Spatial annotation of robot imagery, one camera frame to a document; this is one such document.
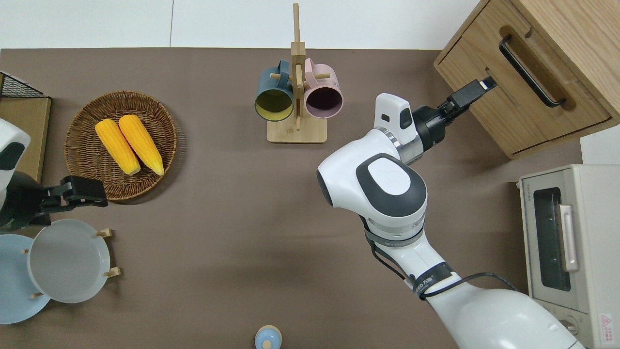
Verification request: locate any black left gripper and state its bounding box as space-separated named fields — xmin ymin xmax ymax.
xmin=0 ymin=172 xmax=109 ymax=231

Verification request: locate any light blue plate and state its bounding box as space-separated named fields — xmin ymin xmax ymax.
xmin=0 ymin=234 xmax=52 ymax=325

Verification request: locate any white toaster oven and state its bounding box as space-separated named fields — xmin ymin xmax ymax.
xmin=518 ymin=164 xmax=620 ymax=349

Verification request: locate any light wooden cabinet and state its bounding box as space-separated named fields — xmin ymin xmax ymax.
xmin=434 ymin=0 xmax=620 ymax=160

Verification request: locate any grey plate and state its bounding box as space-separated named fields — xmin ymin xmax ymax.
xmin=27 ymin=219 xmax=111 ymax=304

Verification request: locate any pink mug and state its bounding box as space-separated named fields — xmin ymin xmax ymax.
xmin=303 ymin=58 xmax=344 ymax=119

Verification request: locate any wooden drawer with handle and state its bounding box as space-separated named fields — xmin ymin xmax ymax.
xmin=460 ymin=0 xmax=613 ymax=142

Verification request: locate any wooden plate rack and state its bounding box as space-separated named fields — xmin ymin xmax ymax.
xmin=21 ymin=228 xmax=122 ymax=299

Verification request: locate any plain wooden drawer front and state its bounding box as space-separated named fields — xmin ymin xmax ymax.
xmin=434 ymin=36 xmax=520 ymax=157

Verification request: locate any round wicker basket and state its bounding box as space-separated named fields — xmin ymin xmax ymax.
xmin=64 ymin=91 xmax=178 ymax=202

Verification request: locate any wooden mug tree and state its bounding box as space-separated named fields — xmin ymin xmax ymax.
xmin=266 ymin=2 xmax=329 ymax=144

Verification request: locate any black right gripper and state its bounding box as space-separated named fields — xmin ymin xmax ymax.
xmin=413 ymin=76 xmax=498 ymax=147

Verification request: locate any dark blue mug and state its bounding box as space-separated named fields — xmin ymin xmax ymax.
xmin=254 ymin=59 xmax=295 ymax=122

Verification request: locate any yellow corn cob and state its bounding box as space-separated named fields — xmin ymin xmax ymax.
xmin=118 ymin=114 xmax=165 ymax=176
xmin=94 ymin=119 xmax=141 ymax=176

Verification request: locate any black metal drawer handle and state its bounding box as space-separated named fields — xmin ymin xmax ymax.
xmin=498 ymin=34 xmax=566 ymax=108

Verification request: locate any black wire grid box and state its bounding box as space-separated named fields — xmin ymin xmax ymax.
xmin=0 ymin=71 xmax=52 ymax=185

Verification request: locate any white oven door handle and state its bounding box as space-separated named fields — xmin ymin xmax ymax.
xmin=559 ymin=204 xmax=580 ymax=273

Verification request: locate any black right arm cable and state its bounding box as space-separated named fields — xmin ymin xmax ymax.
xmin=358 ymin=216 xmax=520 ymax=302

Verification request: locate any brown table mat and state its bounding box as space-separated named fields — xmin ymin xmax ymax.
xmin=0 ymin=48 xmax=585 ymax=349

